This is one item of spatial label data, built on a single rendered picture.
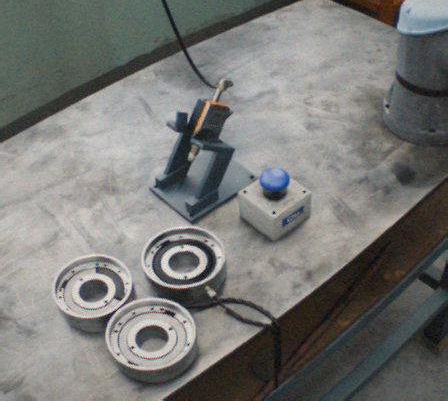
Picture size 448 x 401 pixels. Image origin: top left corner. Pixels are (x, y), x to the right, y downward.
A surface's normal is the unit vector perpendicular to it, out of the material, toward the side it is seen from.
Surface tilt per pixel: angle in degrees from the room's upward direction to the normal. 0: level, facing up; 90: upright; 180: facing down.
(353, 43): 0
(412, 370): 0
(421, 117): 73
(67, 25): 90
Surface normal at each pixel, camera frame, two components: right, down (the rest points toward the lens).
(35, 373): -0.07, -0.77
